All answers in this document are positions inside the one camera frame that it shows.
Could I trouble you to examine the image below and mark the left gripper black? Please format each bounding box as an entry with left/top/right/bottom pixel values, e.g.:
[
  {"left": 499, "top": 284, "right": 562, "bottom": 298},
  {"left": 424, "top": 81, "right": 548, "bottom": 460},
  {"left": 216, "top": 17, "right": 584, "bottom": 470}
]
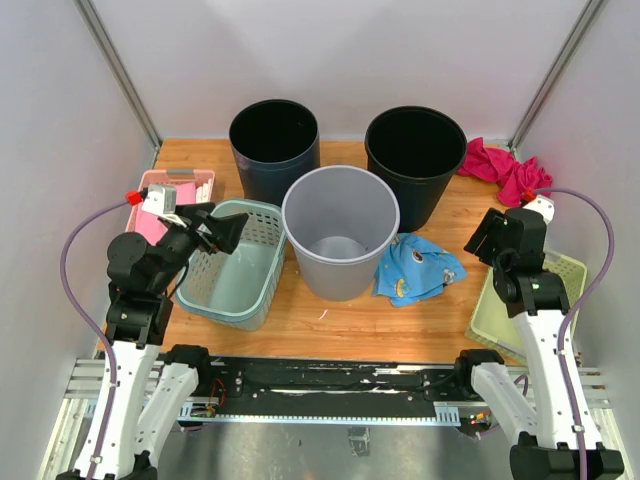
[{"left": 150, "top": 202, "right": 249, "bottom": 291}]

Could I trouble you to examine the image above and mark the teal plastic basket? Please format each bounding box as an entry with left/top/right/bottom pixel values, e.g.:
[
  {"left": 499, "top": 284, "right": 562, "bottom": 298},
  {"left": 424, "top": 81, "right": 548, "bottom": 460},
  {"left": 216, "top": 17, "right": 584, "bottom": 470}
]
[{"left": 174, "top": 198, "right": 286, "bottom": 331}]

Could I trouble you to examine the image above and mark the pale green plastic basket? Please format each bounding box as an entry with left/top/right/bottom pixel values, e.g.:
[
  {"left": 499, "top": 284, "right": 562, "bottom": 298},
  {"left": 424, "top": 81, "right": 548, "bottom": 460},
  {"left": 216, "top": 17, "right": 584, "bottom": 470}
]
[{"left": 465, "top": 251, "right": 587, "bottom": 365}]

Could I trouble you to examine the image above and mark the dark blue plastic bin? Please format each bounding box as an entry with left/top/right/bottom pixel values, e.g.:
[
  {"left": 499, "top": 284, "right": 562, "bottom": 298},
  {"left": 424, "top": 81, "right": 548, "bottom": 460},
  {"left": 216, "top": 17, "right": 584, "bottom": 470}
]
[{"left": 229, "top": 99, "right": 320, "bottom": 206}]

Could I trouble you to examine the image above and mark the black ribbed plastic bin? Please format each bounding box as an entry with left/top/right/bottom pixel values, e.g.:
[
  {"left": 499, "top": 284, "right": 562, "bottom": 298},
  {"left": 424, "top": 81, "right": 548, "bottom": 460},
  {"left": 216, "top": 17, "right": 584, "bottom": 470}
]
[{"left": 364, "top": 106, "right": 467, "bottom": 233}]

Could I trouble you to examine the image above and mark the grey plastic bin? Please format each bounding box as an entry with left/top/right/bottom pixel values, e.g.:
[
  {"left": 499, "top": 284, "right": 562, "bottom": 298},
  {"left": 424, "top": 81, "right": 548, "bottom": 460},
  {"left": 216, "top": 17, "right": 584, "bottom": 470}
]
[{"left": 282, "top": 165, "right": 400, "bottom": 302}]

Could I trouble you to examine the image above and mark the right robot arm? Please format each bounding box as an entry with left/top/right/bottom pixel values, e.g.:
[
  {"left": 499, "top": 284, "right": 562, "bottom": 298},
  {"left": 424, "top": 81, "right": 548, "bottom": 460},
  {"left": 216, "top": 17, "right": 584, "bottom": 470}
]
[{"left": 452, "top": 207, "right": 624, "bottom": 479}]

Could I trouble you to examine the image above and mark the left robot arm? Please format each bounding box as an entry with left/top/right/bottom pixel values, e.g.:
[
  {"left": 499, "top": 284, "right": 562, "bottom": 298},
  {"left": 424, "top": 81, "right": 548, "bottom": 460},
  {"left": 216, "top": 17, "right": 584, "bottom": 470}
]
[{"left": 61, "top": 203, "right": 249, "bottom": 479}]

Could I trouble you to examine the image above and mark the white glove in basket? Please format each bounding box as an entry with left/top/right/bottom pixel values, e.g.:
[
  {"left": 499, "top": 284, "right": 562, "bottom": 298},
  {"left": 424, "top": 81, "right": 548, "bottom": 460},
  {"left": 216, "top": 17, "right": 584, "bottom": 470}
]
[{"left": 196, "top": 183, "right": 211, "bottom": 203}]

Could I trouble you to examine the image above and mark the pink cloth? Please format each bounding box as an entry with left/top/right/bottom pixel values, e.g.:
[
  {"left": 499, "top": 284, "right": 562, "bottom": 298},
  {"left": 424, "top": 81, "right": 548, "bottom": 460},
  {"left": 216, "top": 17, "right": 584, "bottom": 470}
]
[{"left": 134, "top": 181, "right": 197, "bottom": 246}]

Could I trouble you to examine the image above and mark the magenta cloth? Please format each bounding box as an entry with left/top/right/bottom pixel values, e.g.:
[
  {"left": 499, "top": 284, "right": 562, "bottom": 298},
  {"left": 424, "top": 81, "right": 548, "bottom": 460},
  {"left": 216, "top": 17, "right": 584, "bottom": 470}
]
[{"left": 458, "top": 138, "right": 553, "bottom": 207}]

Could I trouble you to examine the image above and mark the pink plastic basket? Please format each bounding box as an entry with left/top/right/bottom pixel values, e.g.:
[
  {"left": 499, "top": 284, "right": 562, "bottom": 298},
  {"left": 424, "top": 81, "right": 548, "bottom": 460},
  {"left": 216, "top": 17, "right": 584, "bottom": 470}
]
[{"left": 126, "top": 169, "right": 215, "bottom": 245}]

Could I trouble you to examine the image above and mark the blue patterned cloth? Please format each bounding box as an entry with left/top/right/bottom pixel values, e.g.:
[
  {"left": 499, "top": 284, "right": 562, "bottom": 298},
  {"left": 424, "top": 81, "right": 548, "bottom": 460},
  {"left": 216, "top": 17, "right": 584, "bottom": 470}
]
[{"left": 372, "top": 233, "right": 468, "bottom": 308}]

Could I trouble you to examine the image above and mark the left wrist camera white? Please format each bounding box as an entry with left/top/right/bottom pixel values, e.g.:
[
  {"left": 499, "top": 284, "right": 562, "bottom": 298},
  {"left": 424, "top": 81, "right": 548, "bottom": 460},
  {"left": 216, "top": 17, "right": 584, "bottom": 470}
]
[{"left": 141, "top": 184, "right": 177, "bottom": 217}]

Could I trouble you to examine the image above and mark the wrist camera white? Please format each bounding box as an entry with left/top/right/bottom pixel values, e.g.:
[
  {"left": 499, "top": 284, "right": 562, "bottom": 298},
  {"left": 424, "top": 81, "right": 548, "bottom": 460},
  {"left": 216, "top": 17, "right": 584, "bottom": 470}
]
[
  {"left": 141, "top": 184, "right": 177, "bottom": 217},
  {"left": 521, "top": 191, "right": 555, "bottom": 225}
]

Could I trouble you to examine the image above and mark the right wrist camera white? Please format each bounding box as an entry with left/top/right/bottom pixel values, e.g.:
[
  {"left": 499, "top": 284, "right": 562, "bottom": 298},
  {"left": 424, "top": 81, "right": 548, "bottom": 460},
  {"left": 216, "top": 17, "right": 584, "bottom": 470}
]
[{"left": 521, "top": 191, "right": 555, "bottom": 225}]

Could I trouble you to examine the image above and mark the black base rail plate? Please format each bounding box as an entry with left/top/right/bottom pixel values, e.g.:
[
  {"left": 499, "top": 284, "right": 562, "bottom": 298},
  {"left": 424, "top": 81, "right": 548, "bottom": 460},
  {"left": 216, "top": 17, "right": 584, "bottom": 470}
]
[{"left": 187, "top": 357, "right": 480, "bottom": 411}]

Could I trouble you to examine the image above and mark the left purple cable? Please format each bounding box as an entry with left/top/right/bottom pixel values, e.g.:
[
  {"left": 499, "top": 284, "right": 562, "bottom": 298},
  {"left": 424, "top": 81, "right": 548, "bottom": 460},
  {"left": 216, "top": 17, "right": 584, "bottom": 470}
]
[{"left": 59, "top": 190, "right": 142, "bottom": 480}]

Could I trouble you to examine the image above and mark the grey cable duct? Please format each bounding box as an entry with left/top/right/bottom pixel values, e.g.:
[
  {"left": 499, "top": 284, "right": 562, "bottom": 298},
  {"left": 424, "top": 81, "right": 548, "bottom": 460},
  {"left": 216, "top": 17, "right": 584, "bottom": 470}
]
[{"left": 177, "top": 395, "right": 461, "bottom": 427}]

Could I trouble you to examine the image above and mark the left aluminium frame post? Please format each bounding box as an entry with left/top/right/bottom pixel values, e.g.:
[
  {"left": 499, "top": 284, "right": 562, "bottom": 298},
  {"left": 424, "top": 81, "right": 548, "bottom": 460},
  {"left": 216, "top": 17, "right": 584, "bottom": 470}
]
[{"left": 73, "top": 0, "right": 162, "bottom": 152}]

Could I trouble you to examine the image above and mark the aluminium frame post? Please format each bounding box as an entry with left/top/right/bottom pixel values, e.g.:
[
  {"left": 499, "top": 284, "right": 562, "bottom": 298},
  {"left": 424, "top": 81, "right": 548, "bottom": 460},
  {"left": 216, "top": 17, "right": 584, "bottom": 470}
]
[
  {"left": 507, "top": 0, "right": 608, "bottom": 153},
  {"left": 73, "top": 0, "right": 162, "bottom": 152}
]

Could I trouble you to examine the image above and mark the right aluminium frame post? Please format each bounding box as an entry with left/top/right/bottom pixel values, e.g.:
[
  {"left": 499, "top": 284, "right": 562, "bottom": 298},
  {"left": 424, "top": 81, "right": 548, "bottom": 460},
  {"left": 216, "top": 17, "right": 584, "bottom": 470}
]
[{"left": 507, "top": 0, "right": 608, "bottom": 153}]

